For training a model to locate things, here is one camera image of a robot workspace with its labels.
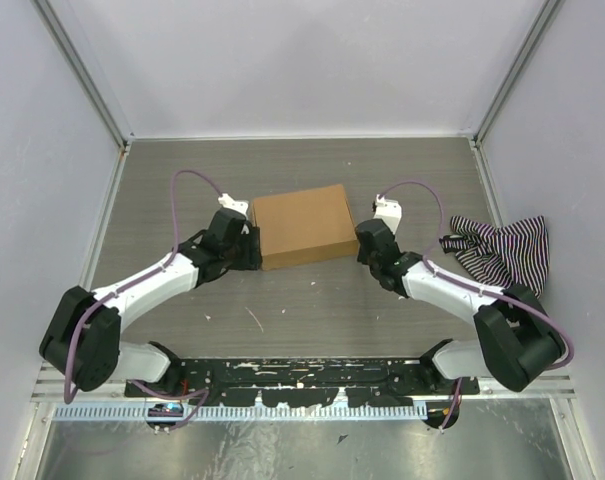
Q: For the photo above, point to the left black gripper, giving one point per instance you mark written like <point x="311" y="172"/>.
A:
<point x="253" y="257"/>

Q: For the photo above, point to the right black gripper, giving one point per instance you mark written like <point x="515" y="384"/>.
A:
<point x="363" y="257"/>

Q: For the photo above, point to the brown cardboard box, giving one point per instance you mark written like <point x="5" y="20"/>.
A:
<point x="304" y="227"/>

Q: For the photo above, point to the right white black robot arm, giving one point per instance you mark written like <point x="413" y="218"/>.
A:
<point x="516" y="341"/>

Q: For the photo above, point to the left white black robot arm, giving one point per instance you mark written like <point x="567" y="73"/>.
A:
<point x="83" y="340"/>

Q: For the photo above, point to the striped purple cloth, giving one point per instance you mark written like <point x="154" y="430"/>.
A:
<point x="515" y="254"/>

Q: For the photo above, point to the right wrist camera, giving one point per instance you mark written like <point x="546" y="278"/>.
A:
<point x="389" y="211"/>

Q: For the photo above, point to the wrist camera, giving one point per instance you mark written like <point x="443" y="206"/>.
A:
<point x="389" y="211"/>
<point x="232" y="202"/>

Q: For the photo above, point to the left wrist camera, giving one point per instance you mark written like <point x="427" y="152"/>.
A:
<point x="232" y="202"/>

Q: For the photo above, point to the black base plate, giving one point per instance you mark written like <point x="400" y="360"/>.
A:
<point x="306" y="382"/>

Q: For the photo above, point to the white slotted cable duct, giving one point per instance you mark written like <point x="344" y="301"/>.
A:
<point x="172" y="411"/>

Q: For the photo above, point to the aluminium front rail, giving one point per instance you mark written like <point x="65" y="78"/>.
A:
<point x="49" y="387"/>

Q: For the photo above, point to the left aluminium corner post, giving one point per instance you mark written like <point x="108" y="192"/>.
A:
<point x="66" y="30"/>

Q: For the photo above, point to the aluminium corner post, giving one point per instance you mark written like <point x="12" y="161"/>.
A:
<point x="540" y="25"/>
<point x="66" y="30"/>

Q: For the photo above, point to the right aluminium corner post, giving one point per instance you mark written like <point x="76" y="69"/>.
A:
<point x="540" y="25"/>

